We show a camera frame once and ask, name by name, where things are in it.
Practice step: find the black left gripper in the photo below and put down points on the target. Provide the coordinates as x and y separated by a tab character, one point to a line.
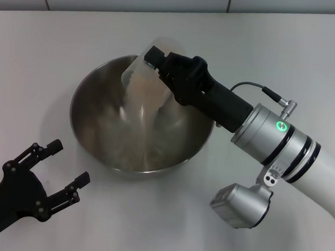
18	199

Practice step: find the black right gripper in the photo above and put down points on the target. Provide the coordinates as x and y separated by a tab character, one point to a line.
214	100

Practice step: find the white rice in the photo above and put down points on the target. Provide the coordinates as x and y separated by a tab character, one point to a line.
143	85

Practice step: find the clear plastic cup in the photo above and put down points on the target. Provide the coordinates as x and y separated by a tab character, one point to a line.
136	69

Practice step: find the stainless steel mixing bowl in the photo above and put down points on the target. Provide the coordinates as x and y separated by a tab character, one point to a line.
99	121

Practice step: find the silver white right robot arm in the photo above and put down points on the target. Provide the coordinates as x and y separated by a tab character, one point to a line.
296	150

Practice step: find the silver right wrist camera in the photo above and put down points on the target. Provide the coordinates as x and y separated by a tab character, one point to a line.
236	205

